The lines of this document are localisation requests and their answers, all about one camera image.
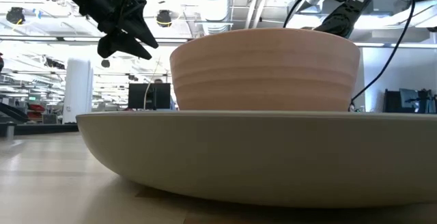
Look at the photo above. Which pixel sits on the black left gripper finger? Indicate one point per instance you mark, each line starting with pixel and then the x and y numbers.
pixel 143 31
pixel 123 46

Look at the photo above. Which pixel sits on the peach bowl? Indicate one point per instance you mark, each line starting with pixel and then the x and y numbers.
pixel 266 70

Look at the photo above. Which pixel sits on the cream shallow plate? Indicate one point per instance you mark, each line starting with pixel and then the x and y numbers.
pixel 256 159

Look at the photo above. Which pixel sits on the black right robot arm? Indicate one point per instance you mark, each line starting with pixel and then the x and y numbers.
pixel 355 2

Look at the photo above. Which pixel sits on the long linear ceiling light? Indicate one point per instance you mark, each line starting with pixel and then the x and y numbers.
pixel 170 40

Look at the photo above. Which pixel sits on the black computer monitor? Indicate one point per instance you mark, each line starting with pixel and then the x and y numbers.
pixel 140 96
pixel 161 96

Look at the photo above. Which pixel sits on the white column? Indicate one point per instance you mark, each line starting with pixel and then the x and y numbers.
pixel 78 91

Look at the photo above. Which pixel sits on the red seats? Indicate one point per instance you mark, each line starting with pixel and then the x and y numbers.
pixel 36 110

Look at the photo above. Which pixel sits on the black slanted bar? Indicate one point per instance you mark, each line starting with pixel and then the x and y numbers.
pixel 13 112

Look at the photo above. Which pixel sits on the dark monitor workstation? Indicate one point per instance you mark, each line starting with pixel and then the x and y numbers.
pixel 409 101

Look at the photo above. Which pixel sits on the black ceiling camera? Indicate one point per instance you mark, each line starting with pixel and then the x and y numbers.
pixel 164 17
pixel 15 15

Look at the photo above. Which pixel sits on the silver ribbed ceiling duct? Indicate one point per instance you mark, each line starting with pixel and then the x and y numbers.
pixel 213 2

